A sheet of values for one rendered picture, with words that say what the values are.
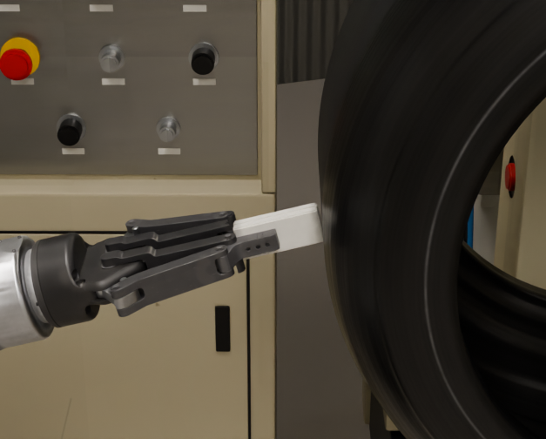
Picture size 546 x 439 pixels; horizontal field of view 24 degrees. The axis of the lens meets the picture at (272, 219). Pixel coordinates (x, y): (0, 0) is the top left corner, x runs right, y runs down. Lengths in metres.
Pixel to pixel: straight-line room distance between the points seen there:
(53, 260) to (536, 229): 0.54
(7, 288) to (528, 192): 0.56
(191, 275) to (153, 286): 0.03
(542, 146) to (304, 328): 1.86
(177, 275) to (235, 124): 0.72
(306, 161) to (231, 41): 2.35
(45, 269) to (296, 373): 1.94
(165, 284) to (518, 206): 0.47
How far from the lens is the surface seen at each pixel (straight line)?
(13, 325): 1.05
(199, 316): 1.78
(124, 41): 1.67
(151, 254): 1.03
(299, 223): 1.02
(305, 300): 3.23
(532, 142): 1.30
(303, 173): 3.91
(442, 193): 0.88
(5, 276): 1.04
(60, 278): 1.03
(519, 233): 1.35
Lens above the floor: 1.63
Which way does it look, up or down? 27 degrees down
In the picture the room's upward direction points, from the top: straight up
